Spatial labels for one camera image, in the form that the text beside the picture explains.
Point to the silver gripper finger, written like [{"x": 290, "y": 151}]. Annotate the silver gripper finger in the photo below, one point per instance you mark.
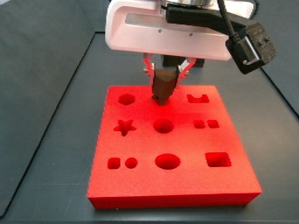
[
  {"x": 183, "y": 69},
  {"x": 148, "y": 66}
]

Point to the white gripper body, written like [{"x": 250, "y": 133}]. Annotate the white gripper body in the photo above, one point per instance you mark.
[{"x": 138, "y": 29}]

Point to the brown three prong peg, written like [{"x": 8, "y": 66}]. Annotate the brown three prong peg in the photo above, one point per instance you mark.
[{"x": 164, "y": 84}]

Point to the dark grey curved block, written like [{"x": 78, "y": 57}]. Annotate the dark grey curved block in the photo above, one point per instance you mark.
[{"x": 172, "y": 61}]

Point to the red foam shape board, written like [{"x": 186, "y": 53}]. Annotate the red foam shape board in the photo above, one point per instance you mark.
[{"x": 168, "y": 156}]

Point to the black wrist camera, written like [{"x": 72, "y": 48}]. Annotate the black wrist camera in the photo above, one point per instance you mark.
[{"x": 251, "y": 49}]

